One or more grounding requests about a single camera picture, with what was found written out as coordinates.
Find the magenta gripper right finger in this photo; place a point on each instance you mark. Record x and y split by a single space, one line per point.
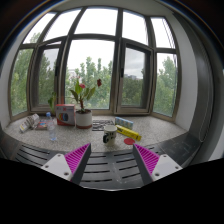
152 166

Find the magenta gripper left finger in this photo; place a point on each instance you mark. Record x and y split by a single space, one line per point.
71 165

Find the clear plastic water bottle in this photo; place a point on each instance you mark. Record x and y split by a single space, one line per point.
51 127

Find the black slatted radiator cover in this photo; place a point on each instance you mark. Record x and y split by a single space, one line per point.
116 170

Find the yellow rectangular box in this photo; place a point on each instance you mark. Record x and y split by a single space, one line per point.
129 133

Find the white mug with dark print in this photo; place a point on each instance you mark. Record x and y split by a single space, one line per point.
109 135

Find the white flower pot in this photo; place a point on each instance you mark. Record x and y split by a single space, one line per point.
83 120

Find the dark patterned tray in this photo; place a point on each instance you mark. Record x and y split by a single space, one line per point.
98 125

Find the colourful flat book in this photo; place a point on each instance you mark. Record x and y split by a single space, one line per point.
42 125

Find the red and white box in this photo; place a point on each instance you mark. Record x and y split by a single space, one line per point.
65 114

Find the light blue box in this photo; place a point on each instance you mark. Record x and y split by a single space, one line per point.
124 122

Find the folded white packet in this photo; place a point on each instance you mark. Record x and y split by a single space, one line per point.
30 123

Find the green plant with red flowers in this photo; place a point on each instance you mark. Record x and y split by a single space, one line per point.
81 92

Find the window frame with panes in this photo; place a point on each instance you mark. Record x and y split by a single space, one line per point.
134 55

